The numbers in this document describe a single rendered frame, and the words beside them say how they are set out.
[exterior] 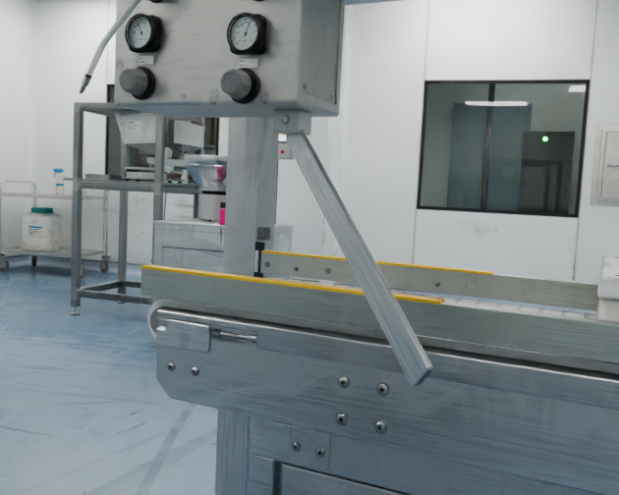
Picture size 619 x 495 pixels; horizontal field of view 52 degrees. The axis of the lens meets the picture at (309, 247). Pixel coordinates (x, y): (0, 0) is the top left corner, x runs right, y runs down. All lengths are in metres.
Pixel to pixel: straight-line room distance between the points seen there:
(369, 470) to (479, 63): 5.49
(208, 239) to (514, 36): 3.59
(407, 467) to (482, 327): 0.18
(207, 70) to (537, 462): 0.47
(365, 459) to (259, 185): 0.47
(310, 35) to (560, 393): 0.39
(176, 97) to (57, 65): 7.05
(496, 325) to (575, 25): 5.59
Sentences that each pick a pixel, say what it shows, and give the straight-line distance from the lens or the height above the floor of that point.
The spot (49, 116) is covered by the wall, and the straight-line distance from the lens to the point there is 7.70.
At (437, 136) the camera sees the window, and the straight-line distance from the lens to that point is 5.98.
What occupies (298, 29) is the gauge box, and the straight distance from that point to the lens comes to 0.62.
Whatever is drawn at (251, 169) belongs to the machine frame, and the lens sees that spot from 0.99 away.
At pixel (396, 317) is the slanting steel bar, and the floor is 0.87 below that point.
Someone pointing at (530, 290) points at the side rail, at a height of 0.85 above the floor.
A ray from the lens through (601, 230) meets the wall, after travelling 5.96.
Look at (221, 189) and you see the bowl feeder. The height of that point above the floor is 0.95.
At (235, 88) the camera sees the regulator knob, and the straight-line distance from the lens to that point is 0.61.
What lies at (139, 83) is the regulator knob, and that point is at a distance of 0.68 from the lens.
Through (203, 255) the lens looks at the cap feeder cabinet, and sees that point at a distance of 3.47.
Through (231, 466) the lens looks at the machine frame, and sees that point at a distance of 1.09.
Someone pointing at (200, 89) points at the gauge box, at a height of 1.06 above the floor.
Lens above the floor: 0.96
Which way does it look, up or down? 5 degrees down
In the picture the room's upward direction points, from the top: 3 degrees clockwise
